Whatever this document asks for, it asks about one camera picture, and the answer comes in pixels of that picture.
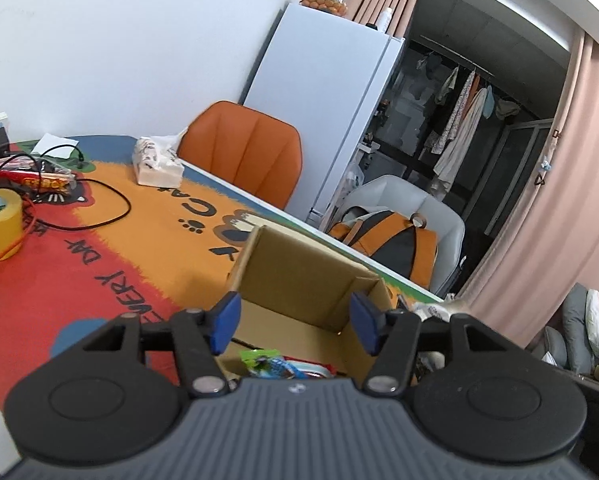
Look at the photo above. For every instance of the orange black backpack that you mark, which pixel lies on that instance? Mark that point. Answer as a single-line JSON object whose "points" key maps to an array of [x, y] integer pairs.
{"points": [[402, 244]]}

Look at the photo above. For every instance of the red snack packet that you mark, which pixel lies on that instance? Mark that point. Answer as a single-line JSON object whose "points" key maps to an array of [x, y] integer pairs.
{"points": [[46, 182]]}

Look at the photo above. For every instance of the grey sofa with cushions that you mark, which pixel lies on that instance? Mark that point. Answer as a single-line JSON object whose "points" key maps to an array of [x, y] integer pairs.
{"points": [[570, 340]]}

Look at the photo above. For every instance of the white tissue pack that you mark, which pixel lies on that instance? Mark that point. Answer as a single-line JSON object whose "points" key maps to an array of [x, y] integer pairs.
{"points": [[155, 161]]}

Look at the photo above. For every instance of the bag of oranges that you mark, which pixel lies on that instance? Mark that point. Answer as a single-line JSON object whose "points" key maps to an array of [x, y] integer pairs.
{"points": [[334, 7]]}

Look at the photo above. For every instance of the pink curtain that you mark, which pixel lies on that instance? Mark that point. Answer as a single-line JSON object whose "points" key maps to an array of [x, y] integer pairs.
{"points": [[551, 240]]}

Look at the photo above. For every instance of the orange chair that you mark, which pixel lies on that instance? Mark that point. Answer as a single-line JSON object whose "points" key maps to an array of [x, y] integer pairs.
{"points": [[251, 150]]}

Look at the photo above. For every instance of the snacks inside box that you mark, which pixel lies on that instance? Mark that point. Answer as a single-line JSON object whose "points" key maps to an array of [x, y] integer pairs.
{"points": [[270, 364]]}

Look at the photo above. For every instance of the colourful cat table mat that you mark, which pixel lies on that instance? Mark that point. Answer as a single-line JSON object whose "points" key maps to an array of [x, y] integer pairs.
{"points": [[119, 248]]}

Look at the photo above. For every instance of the white bottle on fridge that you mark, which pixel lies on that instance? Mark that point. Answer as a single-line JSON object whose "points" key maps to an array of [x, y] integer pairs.
{"points": [[384, 20]]}

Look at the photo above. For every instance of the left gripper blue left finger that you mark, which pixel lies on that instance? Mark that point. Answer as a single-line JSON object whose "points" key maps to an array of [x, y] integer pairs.
{"points": [[198, 337]]}

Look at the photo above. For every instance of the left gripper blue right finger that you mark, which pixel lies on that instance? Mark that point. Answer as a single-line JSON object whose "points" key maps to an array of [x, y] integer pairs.
{"points": [[390, 338]]}

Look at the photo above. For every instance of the grey armchair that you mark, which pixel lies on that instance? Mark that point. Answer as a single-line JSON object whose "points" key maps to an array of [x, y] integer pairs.
{"points": [[394, 193]]}

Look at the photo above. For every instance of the white refrigerator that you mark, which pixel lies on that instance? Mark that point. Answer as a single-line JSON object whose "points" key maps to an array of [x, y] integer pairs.
{"points": [[324, 76]]}

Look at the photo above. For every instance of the brown cardboard box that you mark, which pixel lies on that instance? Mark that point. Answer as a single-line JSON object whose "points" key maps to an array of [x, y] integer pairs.
{"points": [[295, 299]]}

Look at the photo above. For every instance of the white hanging towel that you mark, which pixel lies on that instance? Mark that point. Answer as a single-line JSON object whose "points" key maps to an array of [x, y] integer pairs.
{"points": [[451, 160]]}

